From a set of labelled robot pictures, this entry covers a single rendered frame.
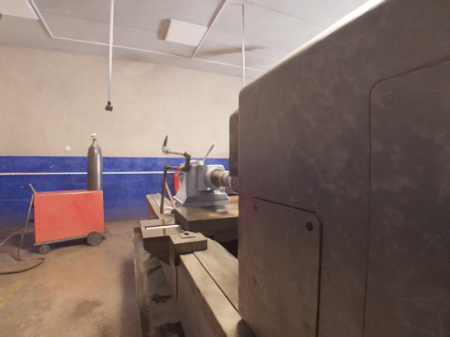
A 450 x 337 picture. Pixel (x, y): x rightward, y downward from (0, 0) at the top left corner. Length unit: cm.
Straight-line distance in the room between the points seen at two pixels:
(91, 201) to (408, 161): 373
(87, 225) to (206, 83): 393
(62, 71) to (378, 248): 561
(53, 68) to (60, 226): 321
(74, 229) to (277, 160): 362
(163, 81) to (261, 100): 520
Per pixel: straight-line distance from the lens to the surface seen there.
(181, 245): 89
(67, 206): 375
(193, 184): 129
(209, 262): 82
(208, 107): 565
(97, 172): 389
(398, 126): 23
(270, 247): 37
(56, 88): 558
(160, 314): 138
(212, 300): 63
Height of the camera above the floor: 116
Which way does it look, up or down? 1 degrees down
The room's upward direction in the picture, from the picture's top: straight up
